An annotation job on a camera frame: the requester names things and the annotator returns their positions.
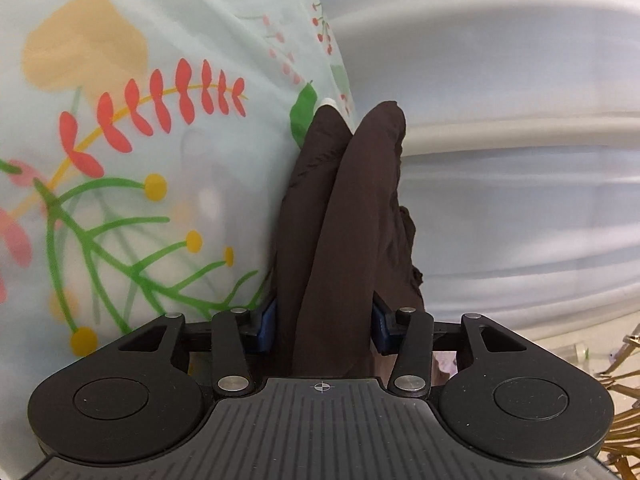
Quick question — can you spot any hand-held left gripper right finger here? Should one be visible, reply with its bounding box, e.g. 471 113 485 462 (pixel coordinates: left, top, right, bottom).
371 291 530 398

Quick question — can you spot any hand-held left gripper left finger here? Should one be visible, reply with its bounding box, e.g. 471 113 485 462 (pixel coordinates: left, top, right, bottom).
116 297 277 397

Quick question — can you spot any brown jacket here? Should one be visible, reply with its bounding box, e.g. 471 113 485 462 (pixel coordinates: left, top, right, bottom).
272 101 426 380

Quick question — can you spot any white curtain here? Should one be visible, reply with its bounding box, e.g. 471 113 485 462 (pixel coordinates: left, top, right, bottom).
300 0 640 346

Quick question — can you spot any floral bedsheet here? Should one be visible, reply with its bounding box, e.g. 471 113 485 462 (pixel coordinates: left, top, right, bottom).
0 0 358 366

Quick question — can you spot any golden wire rack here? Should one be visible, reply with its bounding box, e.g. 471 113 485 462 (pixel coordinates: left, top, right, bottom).
597 327 640 480

